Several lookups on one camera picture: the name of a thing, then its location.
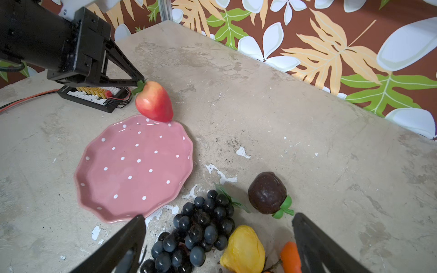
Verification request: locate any red strawberry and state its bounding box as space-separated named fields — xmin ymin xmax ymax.
xmin=132 ymin=80 xmax=174 ymax=122

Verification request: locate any yellow lemon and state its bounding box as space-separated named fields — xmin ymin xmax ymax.
xmin=220 ymin=225 xmax=266 ymax=273

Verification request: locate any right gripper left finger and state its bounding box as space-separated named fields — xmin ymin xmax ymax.
xmin=72 ymin=215 xmax=146 ymax=273

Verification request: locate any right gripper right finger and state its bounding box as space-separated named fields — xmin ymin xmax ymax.
xmin=292 ymin=213 xmax=370 ymax=273

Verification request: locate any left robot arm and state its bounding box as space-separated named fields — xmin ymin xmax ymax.
xmin=1 ymin=1 xmax=145 ymax=87

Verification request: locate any orange tangerine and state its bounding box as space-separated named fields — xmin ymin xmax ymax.
xmin=280 ymin=242 xmax=302 ymax=273

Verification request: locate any pink polka dot plate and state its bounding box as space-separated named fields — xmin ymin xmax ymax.
xmin=74 ymin=115 xmax=193 ymax=224

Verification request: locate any dark purple mangosteen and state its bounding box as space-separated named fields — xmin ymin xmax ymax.
xmin=248 ymin=172 xmax=294 ymax=219

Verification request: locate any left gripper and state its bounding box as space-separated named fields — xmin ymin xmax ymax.
xmin=47 ymin=8 xmax=145 ymax=87

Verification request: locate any black grape bunch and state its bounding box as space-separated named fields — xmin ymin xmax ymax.
xmin=140 ymin=184 xmax=250 ymax=273

